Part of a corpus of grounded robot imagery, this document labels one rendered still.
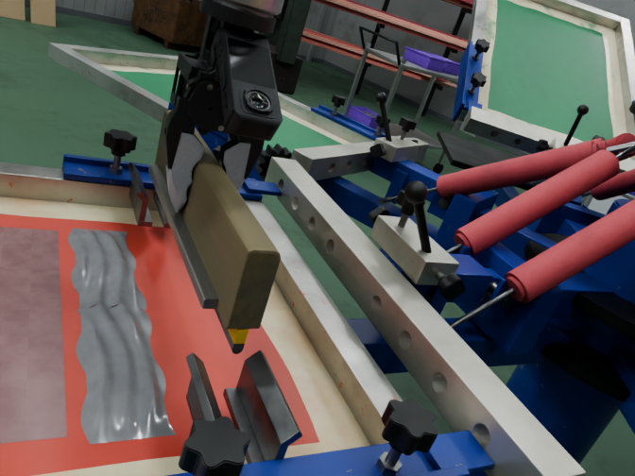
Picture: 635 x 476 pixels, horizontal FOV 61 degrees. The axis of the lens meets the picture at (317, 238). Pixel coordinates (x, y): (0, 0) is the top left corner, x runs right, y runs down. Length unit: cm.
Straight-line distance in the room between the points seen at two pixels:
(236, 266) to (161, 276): 29
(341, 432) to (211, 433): 22
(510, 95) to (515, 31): 34
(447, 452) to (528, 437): 7
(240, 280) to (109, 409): 17
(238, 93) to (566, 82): 162
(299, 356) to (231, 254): 23
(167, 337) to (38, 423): 16
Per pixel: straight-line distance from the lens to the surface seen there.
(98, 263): 70
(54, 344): 59
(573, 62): 211
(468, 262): 83
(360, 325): 80
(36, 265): 70
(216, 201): 49
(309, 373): 62
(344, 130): 162
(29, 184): 84
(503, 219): 89
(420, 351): 60
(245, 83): 48
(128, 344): 59
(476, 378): 57
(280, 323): 67
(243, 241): 42
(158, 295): 67
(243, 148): 56
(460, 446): 54
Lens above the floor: 133
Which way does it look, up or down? 24 degrees down
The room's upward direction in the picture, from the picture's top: 19 degrees clockwise
